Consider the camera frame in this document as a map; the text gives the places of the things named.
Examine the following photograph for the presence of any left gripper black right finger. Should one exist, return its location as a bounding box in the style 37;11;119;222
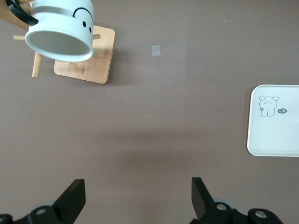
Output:
188;177;284;224

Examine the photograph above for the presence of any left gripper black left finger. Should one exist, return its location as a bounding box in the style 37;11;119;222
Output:
0;178;86;224

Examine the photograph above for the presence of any white smiley mug black handle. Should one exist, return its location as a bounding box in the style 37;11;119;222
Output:
5;0;95;63

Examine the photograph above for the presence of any white tray with rabbit print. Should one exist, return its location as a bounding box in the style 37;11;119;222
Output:
246;84;299;157

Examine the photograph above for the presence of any wooden mug stand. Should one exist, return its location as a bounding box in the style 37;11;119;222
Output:
0;0;116;85

